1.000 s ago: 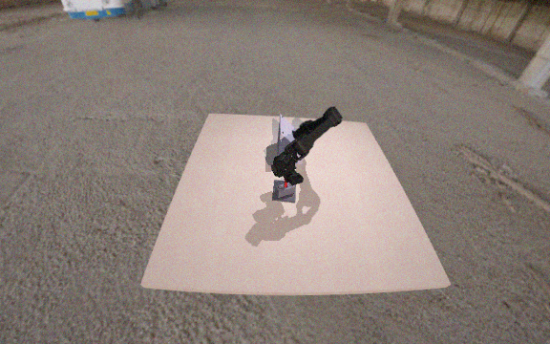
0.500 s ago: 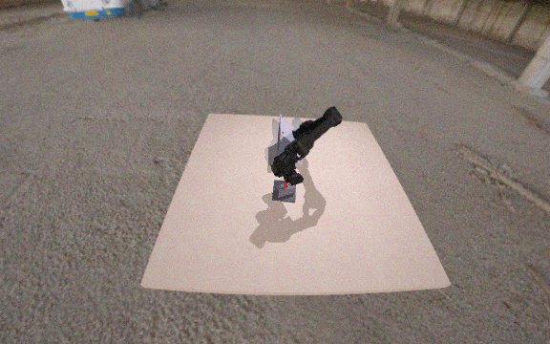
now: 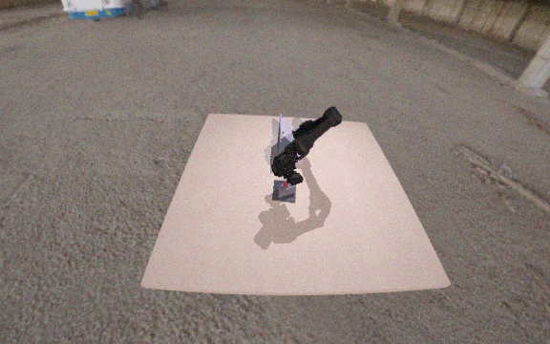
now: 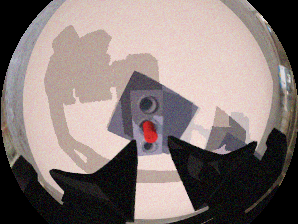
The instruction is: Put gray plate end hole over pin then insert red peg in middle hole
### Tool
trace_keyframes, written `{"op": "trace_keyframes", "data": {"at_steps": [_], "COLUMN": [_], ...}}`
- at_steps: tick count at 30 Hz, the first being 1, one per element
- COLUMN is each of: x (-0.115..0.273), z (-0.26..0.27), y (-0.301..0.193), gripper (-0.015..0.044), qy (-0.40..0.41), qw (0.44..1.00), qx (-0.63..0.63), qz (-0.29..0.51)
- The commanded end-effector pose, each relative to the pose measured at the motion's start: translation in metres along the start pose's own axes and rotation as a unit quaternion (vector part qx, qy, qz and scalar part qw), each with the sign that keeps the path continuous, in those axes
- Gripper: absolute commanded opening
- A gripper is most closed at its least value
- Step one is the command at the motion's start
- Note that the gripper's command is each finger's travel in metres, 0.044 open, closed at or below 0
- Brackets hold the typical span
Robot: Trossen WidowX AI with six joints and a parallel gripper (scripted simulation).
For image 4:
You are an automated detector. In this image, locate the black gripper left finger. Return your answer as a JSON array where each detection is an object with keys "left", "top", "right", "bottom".
[{"left": 49, "top": 139, "right": 138, "bottom": 222}]

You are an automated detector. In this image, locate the red peg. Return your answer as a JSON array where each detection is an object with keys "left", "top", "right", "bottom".
[{"left": 144, "top": 121, "right": 157, "bottom": 143}]

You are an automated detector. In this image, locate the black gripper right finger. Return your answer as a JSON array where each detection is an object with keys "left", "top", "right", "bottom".
[{"left": 168, "top": 135, "right": 257, "bottom": 210}]

